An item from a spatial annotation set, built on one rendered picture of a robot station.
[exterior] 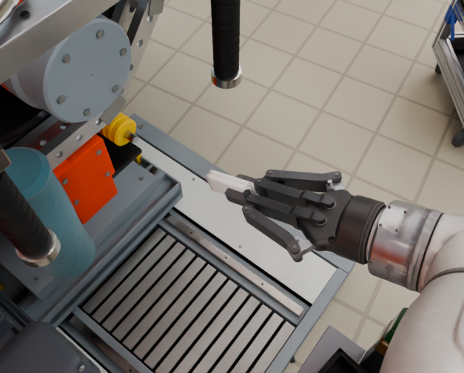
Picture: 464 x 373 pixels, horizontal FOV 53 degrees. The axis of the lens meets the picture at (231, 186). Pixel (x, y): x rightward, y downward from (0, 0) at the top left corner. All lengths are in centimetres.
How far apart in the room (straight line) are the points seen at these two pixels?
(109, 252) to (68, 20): 82
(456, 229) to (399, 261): 6
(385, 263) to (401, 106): 128
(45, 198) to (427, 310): 47
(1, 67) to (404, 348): 38
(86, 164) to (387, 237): 56
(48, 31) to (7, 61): 4
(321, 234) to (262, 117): 112
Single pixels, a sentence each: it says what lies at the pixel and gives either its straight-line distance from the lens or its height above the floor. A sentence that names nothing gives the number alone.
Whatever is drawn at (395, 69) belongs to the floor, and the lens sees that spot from 189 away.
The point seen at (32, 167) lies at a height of 74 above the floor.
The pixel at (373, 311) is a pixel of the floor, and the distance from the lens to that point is 135.
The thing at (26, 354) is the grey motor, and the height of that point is 41.
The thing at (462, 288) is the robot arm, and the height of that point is 87.
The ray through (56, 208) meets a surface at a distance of 69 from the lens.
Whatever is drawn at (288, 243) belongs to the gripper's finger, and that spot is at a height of 74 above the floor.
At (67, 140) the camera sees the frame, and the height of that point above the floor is 61.
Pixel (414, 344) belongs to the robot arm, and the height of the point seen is 89.
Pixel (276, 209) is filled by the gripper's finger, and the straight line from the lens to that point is 58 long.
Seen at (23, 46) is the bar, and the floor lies 97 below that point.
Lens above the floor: 123
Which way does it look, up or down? 57 degrees down
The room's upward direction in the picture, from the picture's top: straight up
